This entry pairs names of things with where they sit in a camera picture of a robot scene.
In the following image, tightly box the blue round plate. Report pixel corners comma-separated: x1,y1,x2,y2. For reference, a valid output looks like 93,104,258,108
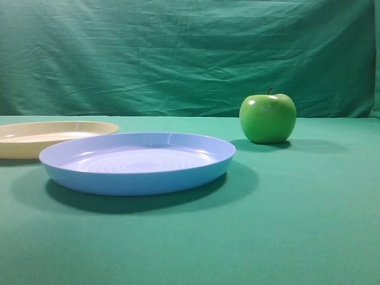
39,132,236,196

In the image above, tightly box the pale yellow round plate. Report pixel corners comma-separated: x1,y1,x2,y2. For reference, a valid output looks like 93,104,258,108
1,121,119,159

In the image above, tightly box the green apple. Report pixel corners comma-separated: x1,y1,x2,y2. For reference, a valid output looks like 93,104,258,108
239,89,296,144

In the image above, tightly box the green table cloth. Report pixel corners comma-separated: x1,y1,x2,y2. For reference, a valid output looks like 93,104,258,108
1,116,379,284

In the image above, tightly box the green backdrop curtain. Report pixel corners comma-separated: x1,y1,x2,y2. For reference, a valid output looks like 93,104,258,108
1,1,379,118

